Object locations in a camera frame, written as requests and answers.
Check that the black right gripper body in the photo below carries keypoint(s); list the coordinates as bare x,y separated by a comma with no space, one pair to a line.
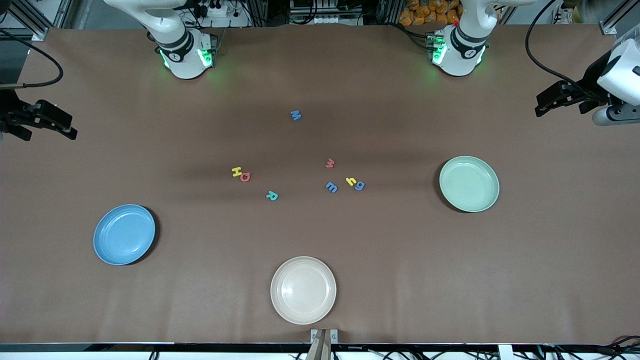
7,111

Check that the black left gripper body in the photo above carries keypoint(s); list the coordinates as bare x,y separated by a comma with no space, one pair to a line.
593,79

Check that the yellow uppercase H letter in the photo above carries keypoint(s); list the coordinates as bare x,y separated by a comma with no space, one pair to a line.
236,172

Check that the red uppercase Q letter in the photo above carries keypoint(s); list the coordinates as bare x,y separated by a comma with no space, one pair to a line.
241,177

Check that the blue lowercase g letter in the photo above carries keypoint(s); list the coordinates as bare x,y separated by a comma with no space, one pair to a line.
360,189

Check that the yellow lowercase h letter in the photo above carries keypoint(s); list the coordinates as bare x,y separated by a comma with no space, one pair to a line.
350,181

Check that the teal uppercase R letter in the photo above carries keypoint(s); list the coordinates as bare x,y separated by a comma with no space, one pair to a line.
271,196

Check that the red lowercase w letter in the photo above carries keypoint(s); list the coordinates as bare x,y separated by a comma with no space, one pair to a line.
330,163

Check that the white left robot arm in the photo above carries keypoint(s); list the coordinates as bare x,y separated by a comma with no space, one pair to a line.
457,62

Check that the green plate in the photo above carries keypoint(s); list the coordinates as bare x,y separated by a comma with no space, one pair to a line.
470,182

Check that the blue plate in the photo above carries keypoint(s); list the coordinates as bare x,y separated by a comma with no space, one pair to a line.
122,235

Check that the blue uppercase M letter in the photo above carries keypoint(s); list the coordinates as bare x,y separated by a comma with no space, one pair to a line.
295,116

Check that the blue lowercase m letter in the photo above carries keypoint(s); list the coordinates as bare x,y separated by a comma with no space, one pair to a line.
331,188

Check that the beige plate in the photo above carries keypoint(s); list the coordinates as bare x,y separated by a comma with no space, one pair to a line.
303,290

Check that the orange objects pile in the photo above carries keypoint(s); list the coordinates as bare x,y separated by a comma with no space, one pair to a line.
415,15

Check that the white power strip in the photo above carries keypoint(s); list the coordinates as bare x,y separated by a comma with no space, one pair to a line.
235,21

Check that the white label tag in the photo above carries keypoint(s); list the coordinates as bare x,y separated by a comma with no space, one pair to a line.
505,352

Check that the brown table cover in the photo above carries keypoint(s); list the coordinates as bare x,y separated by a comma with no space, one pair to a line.
320,235

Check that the aluminium frame post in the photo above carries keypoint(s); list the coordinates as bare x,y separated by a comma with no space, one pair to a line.
42,34
607,27

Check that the black table edge rail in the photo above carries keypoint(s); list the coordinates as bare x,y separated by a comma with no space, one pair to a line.
150,346

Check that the metal mounting bracket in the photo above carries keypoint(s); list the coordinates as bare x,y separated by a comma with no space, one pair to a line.
313,334

